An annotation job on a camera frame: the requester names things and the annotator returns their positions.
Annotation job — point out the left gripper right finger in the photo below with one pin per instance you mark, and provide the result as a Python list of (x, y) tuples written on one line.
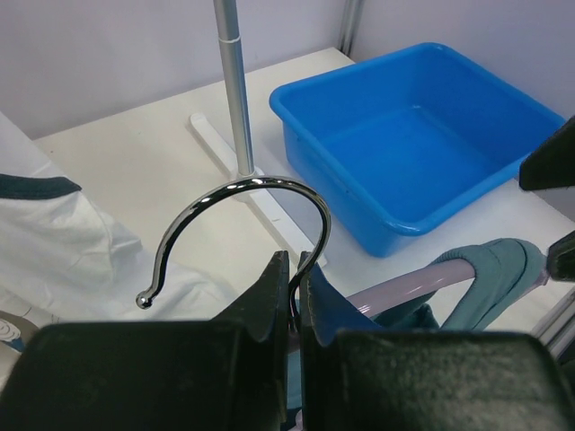
[(356, 375)]

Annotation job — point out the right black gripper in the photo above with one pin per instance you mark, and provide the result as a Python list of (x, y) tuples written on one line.
[(551, 166)]

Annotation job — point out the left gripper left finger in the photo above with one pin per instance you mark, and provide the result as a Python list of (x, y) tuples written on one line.
[(227, 373)]

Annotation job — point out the lavender plastic hanger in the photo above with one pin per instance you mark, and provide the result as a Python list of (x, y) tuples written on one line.
[(251, 184)]

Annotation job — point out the teal tank top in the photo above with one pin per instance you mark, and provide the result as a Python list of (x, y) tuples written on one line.
[(502, 271)]

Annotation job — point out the white navy-trimmed tank top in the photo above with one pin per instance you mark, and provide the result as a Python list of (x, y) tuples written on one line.
[(64, 259)]

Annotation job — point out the blue plastic bin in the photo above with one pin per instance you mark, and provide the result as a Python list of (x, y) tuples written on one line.
[(398, 144)]

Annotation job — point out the white clothes rack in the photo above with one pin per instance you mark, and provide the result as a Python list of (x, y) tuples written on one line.
[(236, 161)]

